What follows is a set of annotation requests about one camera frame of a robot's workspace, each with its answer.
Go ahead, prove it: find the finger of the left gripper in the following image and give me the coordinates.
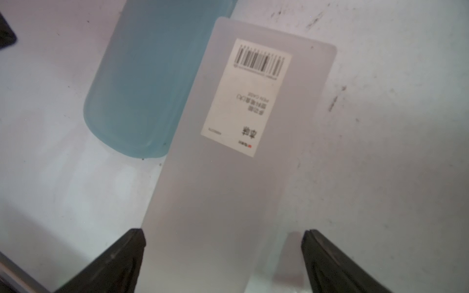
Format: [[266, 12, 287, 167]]
[[0, 14, 17, 50]]

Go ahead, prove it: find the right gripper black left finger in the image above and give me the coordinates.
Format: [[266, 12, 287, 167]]
[[56, 228, 146, 293]]

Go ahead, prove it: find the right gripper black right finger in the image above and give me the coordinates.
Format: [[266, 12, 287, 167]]
[[301, 230, 391, 293]]

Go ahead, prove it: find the clear frosted pencil case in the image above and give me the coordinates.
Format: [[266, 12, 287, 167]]
[[136, 17, 337, 293]]

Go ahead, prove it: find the teal pencil case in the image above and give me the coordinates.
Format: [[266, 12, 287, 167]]
[[84, 0, 236, 159]]

